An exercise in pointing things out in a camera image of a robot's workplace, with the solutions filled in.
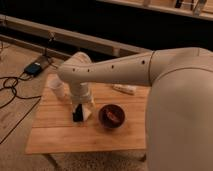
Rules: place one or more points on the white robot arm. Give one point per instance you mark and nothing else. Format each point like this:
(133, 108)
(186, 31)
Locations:
(179, 112)

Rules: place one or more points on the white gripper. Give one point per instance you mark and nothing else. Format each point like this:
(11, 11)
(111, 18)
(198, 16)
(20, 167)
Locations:
(81, 93)

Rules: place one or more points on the dark red bowl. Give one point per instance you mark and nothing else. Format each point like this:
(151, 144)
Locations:
(111, 116)

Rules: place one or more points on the white ceramic cup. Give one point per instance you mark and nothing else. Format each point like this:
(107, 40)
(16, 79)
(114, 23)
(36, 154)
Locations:
(57, 88)

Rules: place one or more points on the long wooden bench rail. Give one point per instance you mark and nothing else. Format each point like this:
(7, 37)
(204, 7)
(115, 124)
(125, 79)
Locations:
(80, 40)

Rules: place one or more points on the black power adapter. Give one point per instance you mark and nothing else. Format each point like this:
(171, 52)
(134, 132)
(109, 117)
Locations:
(33, 69)

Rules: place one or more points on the wooden table top board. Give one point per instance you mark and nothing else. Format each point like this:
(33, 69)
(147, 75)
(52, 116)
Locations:
(53, 130)

